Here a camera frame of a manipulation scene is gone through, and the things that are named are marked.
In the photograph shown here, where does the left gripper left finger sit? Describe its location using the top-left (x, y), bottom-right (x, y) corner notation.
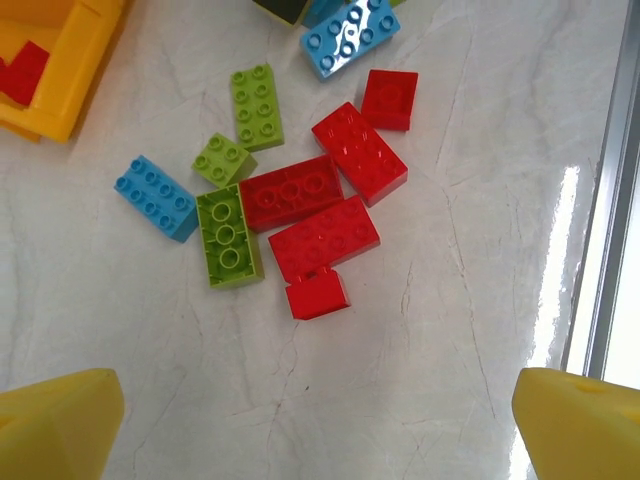
top-left (0, 368), bottom-right (125, 480)

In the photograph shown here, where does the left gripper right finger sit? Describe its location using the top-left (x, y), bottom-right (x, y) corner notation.
top-left (511, 367), bottom-right (640, 480)

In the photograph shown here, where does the glossy blue 2x4 lego brick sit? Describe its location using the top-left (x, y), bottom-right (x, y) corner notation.
top-left (298, 0), bottom-right (402, 82)

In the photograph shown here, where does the red 2x2 lego brick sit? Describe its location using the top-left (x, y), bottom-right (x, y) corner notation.
top-left (284, 266), bottom-right (352, 321)
top-left (360, 68), bottom-right (420, 133)

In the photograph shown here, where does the red 2x4 lego brick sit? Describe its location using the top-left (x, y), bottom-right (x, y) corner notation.
top-left (267, 194), bottom-right (382, 281)
top-left (238, 153), bottom-right (346, 235)
top-left (311, 101), bottom-right (410, 209)

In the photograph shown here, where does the lime green 2x4 lego brick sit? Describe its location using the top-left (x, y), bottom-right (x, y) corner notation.
top-left (229, 62), bottom-right (286, 154)
top-left (194, 182), bottom-right (266, 291)

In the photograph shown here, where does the lime green 2x2 lego brick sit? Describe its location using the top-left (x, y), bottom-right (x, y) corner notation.
top-left (191, 132), bottom-right (259, 190)

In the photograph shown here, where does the orange plastic bin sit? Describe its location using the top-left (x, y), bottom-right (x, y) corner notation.
top-left (0, 0), bottom-right (126, 146)

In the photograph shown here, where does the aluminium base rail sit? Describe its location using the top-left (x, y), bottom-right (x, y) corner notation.
top-left (559, 0), bottom-right (640, 391)

